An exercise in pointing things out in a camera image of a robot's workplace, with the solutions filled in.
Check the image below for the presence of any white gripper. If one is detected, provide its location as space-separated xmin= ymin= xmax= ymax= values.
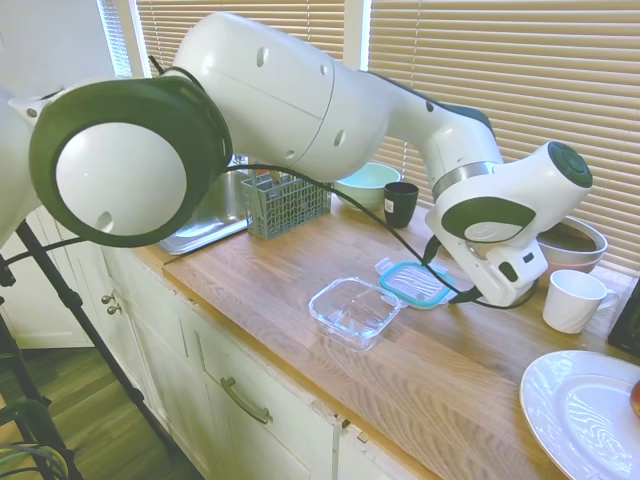
xmin=454 ymin=242 xmax=550 ymax=308

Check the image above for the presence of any teal-rimmed clear container lid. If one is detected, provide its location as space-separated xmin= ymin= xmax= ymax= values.
xmin=374 ymin=256 xmax=458 ymax=312

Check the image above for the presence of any clear glass food container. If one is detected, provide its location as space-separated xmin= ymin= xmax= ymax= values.
xmin=307 ymin=276 xmax=404 ymax=353

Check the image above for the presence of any pink bowl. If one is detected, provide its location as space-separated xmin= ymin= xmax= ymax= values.
xmin=543 ymin=249 xmax=605 ymax=276

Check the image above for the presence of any black cup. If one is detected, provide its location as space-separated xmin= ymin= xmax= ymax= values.
xmin=383 ymin=181 xmax=420 ymax=230

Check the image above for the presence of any black toaster oven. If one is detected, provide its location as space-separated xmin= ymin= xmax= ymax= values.
xmin=606 ymin=283 xmax=640 ymax=359

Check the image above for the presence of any white dinner plate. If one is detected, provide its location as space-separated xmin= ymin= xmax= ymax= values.
xmin=519 ymin=349 xmax=640 ymax=480

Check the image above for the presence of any mint green bowl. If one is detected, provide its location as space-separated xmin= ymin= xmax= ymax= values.
xmin=331 ymin=161 xmax=403 ymax=212

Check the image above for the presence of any wide beige window blind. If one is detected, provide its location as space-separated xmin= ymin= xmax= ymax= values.
xmin=367 ymin=0 xmax=640 ymax=274

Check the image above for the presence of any grey plastic cutlery basket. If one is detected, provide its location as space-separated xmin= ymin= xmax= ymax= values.
xmin=240 ymin=168 xmax=333 ymax=241

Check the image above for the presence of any stainless steel sink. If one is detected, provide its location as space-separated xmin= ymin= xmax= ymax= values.
xmin=158 ymin=167 xmax=252 ymax=257

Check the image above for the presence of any white kitchen cabinet run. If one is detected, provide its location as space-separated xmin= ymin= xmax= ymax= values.
xmin=27 ymin=204 xmax=427 ymax=480

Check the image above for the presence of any small pale window blind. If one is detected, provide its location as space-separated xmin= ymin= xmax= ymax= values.
xmin=96 ymin=0 xmax=135 ymax=80

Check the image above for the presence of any dark green clamp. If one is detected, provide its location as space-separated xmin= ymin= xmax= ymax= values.
xmin=0 ymin=397 xmax=57 ymax=480

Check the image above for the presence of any white mug with handle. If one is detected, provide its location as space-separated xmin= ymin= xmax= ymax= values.
xmin=542 ymin=269 xmax=622 ymax=335

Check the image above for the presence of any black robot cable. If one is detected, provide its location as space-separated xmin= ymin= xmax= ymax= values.
xmin=147 ymin=53 xmax=542 ymax=312

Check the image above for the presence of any silver drawer bar handle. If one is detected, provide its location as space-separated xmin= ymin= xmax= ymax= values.
xmin=219 ymin=376 xmax=274 ymax=426

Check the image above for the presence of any black camera stand pole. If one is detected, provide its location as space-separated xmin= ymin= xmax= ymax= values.
xmin=0 ymin=218 xmax=167 ymax=480

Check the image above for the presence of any dark green cable loop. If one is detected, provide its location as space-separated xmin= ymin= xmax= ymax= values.
xmin=0 ymin=438 xmax=70 ymax=480

